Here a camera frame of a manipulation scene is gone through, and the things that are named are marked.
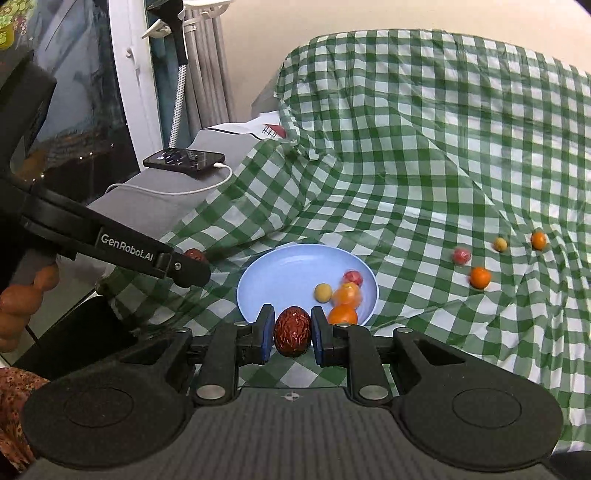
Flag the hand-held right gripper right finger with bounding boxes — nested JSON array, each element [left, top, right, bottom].
[[310, 305, 462, 402]]

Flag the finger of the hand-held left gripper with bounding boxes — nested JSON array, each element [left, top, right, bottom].
[[159, 249, 212, 288]]

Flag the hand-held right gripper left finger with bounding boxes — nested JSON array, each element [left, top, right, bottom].
[[115, 305, 276, 404]]

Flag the plastic orange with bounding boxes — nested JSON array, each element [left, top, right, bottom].
[[331, 282, 362, 309]]

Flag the blue plate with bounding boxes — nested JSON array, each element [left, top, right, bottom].
[[236, 244, 379, 328]]

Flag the person's left hand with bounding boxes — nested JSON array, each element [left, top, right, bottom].
[[0, 265, 61, 354]]

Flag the grey cushion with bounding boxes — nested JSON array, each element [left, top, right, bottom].
[[88, 124, 259, 232]]

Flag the black smartphone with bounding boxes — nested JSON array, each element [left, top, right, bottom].
[[143, 148, 226, 176]]

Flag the white cloth with red print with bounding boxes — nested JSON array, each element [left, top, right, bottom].
[[194, 111, 289, 148]]

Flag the teal curtain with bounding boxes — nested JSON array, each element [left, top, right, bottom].
[[148, 9, 178, 153]]

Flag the metal pole with black head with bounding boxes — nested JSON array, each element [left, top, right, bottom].
[[147, 0, 191, 149]]

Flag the person's floral clothing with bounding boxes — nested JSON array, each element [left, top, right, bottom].
[[0, 367, 51, 472]]

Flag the grey curtain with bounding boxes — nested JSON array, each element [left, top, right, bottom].
[[182, 0, 236, 139]]

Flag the yellow green window sticker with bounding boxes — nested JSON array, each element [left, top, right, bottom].
[[0, 0, 28, 51]]

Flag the green white checked tablecloth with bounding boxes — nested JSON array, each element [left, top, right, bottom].
[[95, 28, 591, 455]]

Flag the white charging cable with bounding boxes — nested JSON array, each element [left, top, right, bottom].
[[104, 162, 233, 196]]

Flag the white window frame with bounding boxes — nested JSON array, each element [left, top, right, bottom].
[[107, 0, 162, 176]]

